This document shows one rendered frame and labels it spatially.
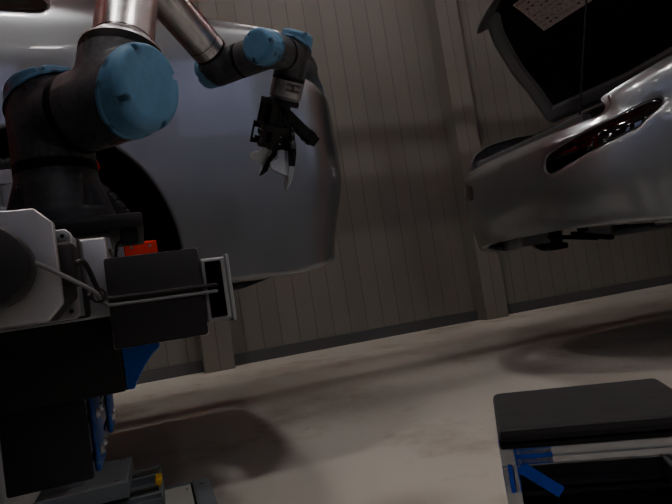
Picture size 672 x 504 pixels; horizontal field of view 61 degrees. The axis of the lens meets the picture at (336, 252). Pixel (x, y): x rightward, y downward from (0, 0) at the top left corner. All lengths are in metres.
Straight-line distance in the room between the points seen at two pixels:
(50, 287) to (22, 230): 0.05
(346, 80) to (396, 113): 0.72
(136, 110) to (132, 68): 0.05
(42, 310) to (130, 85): 0.41
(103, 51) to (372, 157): 6.10
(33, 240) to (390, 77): 6.90
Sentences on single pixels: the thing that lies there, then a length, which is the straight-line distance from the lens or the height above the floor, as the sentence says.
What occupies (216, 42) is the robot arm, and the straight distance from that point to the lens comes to 1.32.
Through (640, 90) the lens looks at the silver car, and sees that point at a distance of 3.20.
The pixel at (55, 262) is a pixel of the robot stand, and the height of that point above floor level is 0.73.
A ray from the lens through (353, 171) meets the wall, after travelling 6.73.
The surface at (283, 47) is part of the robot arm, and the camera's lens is 1.28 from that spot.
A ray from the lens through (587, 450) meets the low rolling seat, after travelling 1.29.
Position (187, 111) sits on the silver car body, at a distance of 2.04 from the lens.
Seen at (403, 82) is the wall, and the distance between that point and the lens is 7.33.
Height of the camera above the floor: 0.68
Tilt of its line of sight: 3 degrees up
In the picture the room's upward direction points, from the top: 9 degrees counter-clockwise
